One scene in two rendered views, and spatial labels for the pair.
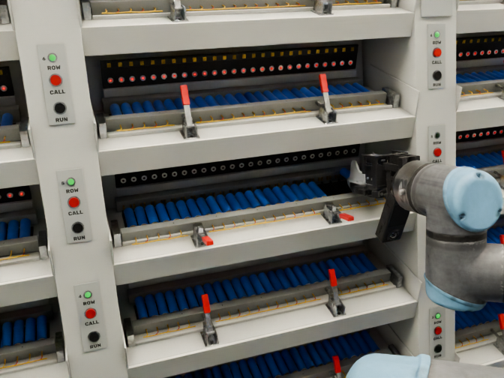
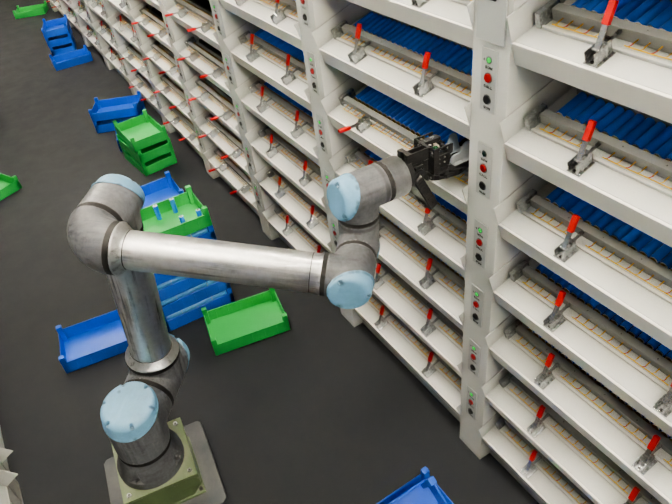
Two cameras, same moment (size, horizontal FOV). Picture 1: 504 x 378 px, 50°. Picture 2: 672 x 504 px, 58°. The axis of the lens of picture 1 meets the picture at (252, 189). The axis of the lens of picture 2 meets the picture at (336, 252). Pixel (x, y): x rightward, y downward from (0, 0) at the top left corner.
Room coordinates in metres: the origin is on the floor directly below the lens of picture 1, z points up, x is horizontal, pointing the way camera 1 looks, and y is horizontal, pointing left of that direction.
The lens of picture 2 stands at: (0.57, -1.36, 1.70)
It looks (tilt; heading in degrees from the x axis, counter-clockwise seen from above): 39 degrees down; 81
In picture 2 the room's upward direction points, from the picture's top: 8 degrees counter-clockwise
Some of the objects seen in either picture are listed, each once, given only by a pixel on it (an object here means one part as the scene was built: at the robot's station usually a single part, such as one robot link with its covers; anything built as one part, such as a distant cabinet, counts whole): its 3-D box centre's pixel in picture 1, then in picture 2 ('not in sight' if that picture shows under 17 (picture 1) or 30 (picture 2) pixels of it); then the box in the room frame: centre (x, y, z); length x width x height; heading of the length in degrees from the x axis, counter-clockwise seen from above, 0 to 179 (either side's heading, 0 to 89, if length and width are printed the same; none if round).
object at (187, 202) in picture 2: not in sight; (163, 218); (0.27, 0.62, 0.44); 0.30 x 0.20 x 0.08; 16
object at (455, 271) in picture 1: (462, 267); (358, 237); (0.80, -0.32, 0.88); 0.12 x 0.09 x 0.12; 68
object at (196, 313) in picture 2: not in sight; (190, 296); (0.27, 0.62, 0.04); 0.30 x 0.20 x 0.08; 16
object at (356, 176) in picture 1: (355, 174); (453, 145); (1.07, -0.21, 0.98); 0.09 x 0.03 x 0.06; 22
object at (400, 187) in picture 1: (419, 187); (392, 176); (0.89, -0.29, 0.99); 0.10 x 0.05 x 0.09; 108
